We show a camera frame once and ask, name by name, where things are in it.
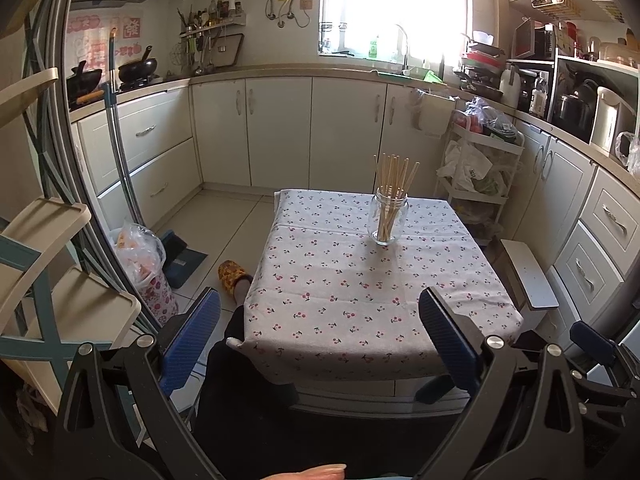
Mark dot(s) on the translucent hanging bag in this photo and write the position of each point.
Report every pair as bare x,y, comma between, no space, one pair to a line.
430,115

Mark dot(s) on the floral bin with plastic bag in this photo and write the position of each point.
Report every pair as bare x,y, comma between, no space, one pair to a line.
160,300

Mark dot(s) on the bunch of wooden chopsticks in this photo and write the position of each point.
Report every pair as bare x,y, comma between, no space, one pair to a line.
392,175

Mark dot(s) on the white shelf unit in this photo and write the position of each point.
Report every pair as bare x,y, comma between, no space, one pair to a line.
575,59

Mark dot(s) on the grocery filled plastic bag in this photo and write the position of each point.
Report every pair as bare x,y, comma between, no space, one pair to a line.
480,115

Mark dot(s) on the clear plastic bag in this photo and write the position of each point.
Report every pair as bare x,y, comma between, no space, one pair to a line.
631,152

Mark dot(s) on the wall power outlet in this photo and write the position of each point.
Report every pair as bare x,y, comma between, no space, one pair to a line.
306,4

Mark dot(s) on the black kettle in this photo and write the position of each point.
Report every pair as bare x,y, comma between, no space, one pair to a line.
575,107

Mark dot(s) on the person's left hand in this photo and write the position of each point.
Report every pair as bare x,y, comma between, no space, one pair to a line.
310,474

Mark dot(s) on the clear glass jar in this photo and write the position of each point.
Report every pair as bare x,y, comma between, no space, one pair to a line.
374,220

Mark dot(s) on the white jug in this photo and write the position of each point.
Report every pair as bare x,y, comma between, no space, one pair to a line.
510,87

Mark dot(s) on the white plastic bag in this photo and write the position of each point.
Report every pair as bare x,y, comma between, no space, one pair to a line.
465,165

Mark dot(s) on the white rolling cart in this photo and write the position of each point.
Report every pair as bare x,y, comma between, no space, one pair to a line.
485,139

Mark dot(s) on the cream base cabinets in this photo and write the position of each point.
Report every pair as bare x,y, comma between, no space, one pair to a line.
280,130

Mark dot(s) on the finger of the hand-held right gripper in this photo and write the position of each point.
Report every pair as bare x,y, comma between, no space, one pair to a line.
595,345

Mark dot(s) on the beige folding step stool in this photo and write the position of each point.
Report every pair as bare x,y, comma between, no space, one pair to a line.
45,220

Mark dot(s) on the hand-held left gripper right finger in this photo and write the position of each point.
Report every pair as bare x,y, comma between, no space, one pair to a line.
450,340

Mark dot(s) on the dark rimmed wall tray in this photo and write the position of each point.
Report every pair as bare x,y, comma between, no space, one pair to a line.
227,52

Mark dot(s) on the silver toaster oven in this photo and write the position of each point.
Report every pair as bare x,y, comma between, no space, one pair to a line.
525,40

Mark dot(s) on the white electric water boiler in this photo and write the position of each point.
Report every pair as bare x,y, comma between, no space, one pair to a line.
607,120

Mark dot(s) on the cherry print tablecloth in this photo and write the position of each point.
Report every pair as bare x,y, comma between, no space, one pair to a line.
350,285

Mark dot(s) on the curved metal faucet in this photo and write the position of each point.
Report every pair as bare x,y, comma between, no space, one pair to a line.
407,55

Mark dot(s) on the white stool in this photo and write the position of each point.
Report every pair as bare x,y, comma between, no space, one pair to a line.
530,275

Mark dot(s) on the cream cabinets with drawers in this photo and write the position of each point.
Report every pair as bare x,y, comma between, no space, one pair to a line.
600,220

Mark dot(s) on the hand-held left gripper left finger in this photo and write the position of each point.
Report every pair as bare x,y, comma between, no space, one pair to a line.
192,345

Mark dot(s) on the wall rack of kitchen utensils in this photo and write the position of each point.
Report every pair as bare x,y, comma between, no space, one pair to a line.
210,22

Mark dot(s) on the yellow patterned slipper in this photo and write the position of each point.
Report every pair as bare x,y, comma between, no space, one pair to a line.
232,275

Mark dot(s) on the person's black pants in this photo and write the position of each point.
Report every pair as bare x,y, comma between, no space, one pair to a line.
235,410

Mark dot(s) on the blue dustpan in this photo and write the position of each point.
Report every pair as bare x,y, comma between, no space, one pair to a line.
182,265

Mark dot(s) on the green dish soap bottle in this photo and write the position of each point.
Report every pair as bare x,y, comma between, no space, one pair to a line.
373,50

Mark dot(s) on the pink wall stickers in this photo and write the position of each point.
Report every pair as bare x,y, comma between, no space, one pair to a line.
85,35

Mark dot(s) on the stack of dishes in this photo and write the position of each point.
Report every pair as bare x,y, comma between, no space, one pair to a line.
480,65

